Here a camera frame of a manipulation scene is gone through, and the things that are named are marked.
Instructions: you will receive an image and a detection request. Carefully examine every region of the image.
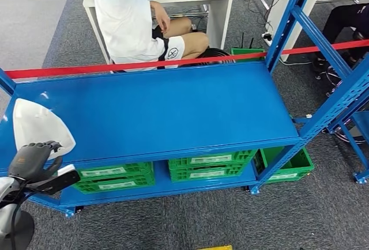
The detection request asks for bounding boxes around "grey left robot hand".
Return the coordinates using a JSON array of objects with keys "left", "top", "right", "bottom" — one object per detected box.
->
[{"left": 8, "top": 141, "right": 64, "bottom": 184}]

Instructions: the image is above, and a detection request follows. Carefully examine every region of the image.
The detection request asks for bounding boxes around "chrome round base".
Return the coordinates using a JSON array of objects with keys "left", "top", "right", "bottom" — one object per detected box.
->
[{"left": 334, "top": 126, "right": 367, "bottom": 145}]

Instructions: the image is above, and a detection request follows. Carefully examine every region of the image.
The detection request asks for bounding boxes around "black stool chrome base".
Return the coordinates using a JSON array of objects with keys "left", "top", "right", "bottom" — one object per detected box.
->
[{"left": 314, "top": 59, "right": 369, "bottom": 99}]

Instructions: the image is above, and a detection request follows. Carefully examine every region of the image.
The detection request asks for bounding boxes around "black router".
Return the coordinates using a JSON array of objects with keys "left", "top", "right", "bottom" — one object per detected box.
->
[{"left": 239, "top": 31, "right": 256, "bottom": 48}]

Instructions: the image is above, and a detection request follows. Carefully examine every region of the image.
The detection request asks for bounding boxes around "person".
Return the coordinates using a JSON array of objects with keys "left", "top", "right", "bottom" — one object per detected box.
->
[
  {"left": 83, "top": 0, "right": 211, "bottom": 71},
  {"left": 312, "top": 2, "right": 369, "bottom": 74}
]

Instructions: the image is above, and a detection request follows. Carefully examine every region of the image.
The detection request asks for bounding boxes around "white curved plastic part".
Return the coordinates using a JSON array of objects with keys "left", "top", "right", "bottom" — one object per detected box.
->
[{"left": 13, "top": 97, "right": 76, "bottom": 161}]

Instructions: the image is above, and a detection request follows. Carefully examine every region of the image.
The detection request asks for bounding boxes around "green open plastic crate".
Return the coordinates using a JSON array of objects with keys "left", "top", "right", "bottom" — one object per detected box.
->
[{"left": 253, "top": 146, "right": 315, "bottom": 184}]

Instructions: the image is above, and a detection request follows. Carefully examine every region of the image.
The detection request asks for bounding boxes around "black round stool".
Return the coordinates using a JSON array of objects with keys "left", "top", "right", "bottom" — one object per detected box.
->
[{"left": 181, "top": 47, "right": 235, "bottom": 66}]

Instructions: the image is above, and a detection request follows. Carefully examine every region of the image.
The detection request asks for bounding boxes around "yellow floor tape square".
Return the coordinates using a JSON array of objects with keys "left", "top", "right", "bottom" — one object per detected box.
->
[{"left": 197, "top": 244, "right": 233, "bottom": 250}]

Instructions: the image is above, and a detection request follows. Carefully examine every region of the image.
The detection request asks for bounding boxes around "black stanchion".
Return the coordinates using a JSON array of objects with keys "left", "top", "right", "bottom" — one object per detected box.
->
[{"left": 0, "top": 210, "right": 36, "bottom": 250}]

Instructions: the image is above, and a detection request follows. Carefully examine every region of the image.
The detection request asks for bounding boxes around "white power strip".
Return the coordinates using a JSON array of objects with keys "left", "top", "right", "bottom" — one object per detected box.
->
[{"left": 261, "top": 31, "right": 273, "bottom": 47}]

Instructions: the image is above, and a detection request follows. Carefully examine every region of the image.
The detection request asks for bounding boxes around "blue metal shelf rack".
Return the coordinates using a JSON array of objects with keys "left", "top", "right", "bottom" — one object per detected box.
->
[
  {"left": 0, "top": 0, "right": 369, "bottom": 218},
  {"left": 293, "top": 109, "right": 369, "bottom": 185}
]

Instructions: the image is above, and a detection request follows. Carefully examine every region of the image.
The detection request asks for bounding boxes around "red barrier belt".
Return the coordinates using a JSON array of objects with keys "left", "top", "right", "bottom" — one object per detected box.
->
[{"left": 3, "top": 39, "right": 369, "bottom": 80}]

